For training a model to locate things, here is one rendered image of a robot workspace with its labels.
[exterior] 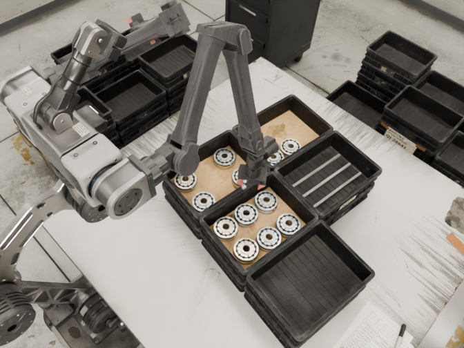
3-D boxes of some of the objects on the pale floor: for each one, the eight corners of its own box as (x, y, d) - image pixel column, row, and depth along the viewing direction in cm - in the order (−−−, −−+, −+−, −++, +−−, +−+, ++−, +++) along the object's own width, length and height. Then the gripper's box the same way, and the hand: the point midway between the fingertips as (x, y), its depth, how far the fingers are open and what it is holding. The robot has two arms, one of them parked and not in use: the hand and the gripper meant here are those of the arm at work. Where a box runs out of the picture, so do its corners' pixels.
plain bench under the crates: (270, 508, 187) (294, 527, 130) (71, 268, 249) (28, 210, 192) (442, 271, 256) (507, 215, 199) (253, 130, 317) (261, 56, 260)
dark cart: (262, 92, 341) (275, -10, 268) (224, 66, 359) (226, -37, 285) (307, 60, 367) (330, -42, 294) (269, 36, 384) (282, -65, 311)
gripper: (237, 168, 146) (235, 192, 158) (268, 172, 146) (263, 196, 158) (239, 154, 150) (237, 178, 162) (269, 157, 150) (264, 181, 162)
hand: (250, 186), depth 160 cm, fingers open, 6 cm apart
